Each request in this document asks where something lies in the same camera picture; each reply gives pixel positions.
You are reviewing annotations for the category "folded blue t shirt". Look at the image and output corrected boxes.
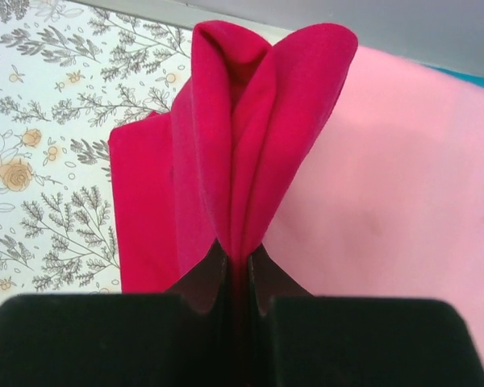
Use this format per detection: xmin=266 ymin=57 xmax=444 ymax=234
xmin=419 ymin=62 xmax=484 ymax=89

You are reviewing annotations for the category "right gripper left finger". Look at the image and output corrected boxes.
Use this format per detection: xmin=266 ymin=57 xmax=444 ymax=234
xmin=0 ymin=243 xmax=228 ymax=386

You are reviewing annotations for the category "folded pink t shirt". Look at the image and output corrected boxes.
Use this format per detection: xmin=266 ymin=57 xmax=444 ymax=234
xmin=264 ymin=47 xmax=484 ymax=364

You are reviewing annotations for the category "red t shirt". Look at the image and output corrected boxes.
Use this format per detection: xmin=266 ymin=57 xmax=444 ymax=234
xmin=108 ymin=20 xmax=358 ymax=293

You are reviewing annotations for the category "floral patterned table mat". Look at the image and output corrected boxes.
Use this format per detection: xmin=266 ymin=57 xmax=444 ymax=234
xmin=0 ymin=1 xmax=191 ymax=305

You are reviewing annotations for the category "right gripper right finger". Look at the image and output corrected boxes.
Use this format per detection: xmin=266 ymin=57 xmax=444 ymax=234
xmin=248 ymin=248 xmax=484 ymax=386

